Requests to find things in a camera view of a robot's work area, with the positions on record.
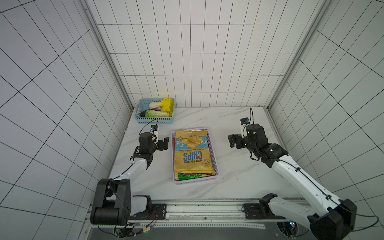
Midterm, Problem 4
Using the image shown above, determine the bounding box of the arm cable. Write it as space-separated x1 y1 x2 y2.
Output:
137 118 159 136
350 209 380 233

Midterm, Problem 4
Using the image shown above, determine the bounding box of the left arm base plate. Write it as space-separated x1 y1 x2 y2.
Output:
130 195 167 220

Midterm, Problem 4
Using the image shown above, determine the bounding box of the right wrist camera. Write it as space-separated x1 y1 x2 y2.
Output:
240 118 250 138

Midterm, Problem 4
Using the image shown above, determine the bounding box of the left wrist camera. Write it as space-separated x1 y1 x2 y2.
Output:
150 125 159 143

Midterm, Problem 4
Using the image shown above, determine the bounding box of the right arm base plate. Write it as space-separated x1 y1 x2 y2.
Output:
241 193 285 220

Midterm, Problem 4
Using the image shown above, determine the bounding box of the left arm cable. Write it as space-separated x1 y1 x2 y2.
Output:
137 118 159 136

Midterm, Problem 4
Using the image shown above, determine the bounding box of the blue salt chips bag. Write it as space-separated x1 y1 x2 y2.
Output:
174 129 215 175

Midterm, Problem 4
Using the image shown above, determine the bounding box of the purple eggplant toy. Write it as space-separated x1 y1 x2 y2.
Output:
140 110 149 118

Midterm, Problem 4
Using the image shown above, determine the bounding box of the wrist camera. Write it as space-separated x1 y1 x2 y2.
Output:
240 118 250 138
150 125 159 143

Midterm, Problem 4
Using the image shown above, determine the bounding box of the green Chuba cassava chips bag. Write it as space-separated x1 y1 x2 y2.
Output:
175 173 214 181

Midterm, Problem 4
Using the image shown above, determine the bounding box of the aluminium rail frame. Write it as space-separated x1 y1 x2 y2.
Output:
78 199 334 240

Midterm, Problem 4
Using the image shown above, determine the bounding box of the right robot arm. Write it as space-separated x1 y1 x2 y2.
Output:
228 124 357 240

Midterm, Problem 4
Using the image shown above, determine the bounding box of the blue plastic basket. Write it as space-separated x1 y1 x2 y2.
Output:
135 98 175 124

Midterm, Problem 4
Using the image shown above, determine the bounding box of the yellow lettuce toy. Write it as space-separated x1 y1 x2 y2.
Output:
160 98 174 117

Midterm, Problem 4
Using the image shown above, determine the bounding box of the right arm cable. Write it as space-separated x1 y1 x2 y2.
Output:
350 209 380 233

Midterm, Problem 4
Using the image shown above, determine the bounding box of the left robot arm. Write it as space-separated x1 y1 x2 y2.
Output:
90 132 170 226

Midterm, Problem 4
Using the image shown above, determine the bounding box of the purple plastic basket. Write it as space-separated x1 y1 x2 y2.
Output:
171 128 220 185

